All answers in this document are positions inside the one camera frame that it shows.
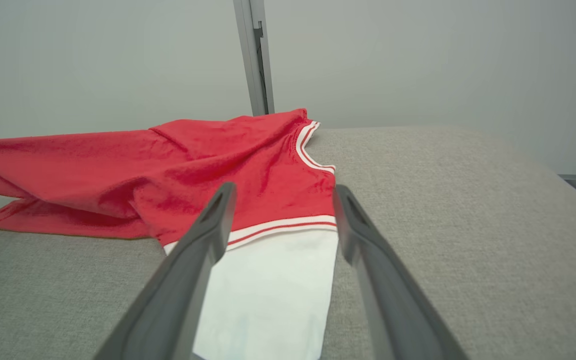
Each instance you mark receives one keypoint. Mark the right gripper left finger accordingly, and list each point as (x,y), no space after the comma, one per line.
(183,280)

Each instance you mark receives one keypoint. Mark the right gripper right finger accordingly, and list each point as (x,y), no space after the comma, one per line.
(388,290)

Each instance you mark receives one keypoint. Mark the red Bulls jersey white sleeves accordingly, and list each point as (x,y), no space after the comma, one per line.
(118,170)

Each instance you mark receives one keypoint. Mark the grey partition post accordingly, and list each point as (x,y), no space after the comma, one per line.
(253,60)

